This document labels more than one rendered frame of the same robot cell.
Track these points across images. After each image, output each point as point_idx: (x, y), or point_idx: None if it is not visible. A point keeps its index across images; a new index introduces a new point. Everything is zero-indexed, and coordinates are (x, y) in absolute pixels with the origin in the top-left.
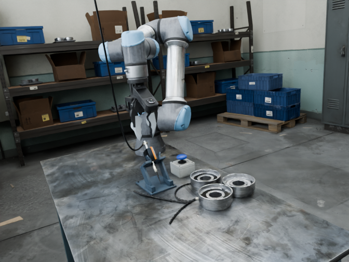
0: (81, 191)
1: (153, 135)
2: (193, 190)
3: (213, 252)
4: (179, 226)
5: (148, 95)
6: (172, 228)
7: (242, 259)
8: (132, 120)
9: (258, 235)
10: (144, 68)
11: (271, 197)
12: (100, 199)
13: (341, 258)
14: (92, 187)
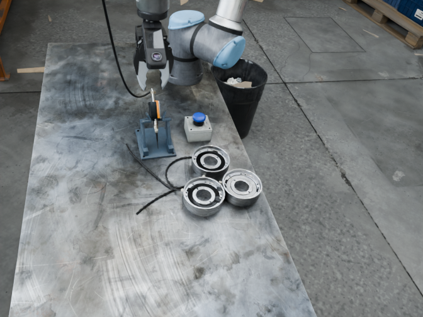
0: (72, 119)
1: (187, 61)
2: (192, 170)
3: (155, 274)
4: (143, 222)
5: (157, 44)
6: (135, 222)
7: (179, 295)
8: (135, 66)
9: (215, 270)
10: (161, 0)
11: (269, 219)
12: (85, 143)
13: None
14: (85, 117)
